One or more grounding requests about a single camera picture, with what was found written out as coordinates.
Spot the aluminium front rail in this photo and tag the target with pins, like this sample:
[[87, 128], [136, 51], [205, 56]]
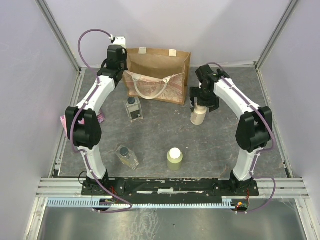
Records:
[[282, 188]]

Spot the beige lotion bottle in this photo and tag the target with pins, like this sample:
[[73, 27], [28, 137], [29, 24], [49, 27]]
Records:
[[198, 115]]

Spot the clear square bottle dark label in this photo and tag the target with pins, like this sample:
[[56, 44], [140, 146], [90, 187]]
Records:
[[134, 109]]

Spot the yellow-green lotion bottle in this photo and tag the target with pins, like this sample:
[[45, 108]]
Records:
[[174, 159]]

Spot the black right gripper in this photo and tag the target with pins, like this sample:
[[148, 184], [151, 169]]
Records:
[[213, 103]]

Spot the brown canvas tote bag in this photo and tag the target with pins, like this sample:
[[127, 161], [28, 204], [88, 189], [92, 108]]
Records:
[[157, 74]]

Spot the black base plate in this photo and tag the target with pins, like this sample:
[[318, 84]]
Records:
[[124, 187]]

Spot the clear square bottle yellow liquid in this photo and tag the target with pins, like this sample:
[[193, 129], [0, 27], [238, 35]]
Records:
[[127, 157]]

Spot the aluminium frame post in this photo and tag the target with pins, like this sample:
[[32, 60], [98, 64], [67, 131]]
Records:
[[48, 15]]

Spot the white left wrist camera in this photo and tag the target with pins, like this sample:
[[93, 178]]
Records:
[[120, 41]]

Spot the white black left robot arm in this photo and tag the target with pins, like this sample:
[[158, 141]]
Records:
[[83, 127]]

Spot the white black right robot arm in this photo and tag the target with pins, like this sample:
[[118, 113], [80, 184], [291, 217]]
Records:
[[255, 124]]

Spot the blue slotted cable duct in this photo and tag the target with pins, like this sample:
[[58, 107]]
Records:
[[104, 203]]

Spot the pink tissue pack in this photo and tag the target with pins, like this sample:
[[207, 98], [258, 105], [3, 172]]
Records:
[[101, 118]]

